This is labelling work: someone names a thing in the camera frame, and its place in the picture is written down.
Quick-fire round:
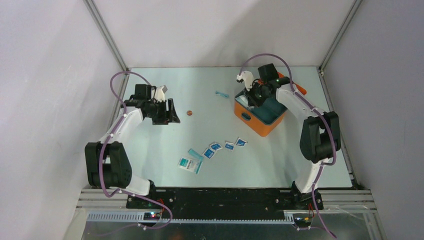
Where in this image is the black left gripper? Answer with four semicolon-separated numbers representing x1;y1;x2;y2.
146;98;180;125

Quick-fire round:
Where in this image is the dark teal divider tray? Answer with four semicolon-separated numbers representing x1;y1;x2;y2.
234;92;287;126

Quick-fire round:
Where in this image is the small teal tube packet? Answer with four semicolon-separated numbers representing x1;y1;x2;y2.
215;91;229;99

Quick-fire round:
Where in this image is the teal white label packet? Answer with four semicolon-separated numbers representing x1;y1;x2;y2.
177;157;202;174

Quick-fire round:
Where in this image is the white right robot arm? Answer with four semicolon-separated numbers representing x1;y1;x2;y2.
236;63;341;209

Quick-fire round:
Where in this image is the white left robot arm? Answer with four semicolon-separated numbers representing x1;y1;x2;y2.
84;84;181;208

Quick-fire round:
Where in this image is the orange plastic medicine box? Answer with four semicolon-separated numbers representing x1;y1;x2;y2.
234;71;308;138

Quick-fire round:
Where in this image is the blue white wipe sachet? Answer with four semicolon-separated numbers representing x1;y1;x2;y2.
202;147;216;159
209;142;223;152
235;137;248;147
224;141;235;152

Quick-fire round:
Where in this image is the teal strip packet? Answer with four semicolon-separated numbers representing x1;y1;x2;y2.
188;148;204;162

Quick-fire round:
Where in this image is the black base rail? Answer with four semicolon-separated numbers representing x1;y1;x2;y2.
126;185;324;221

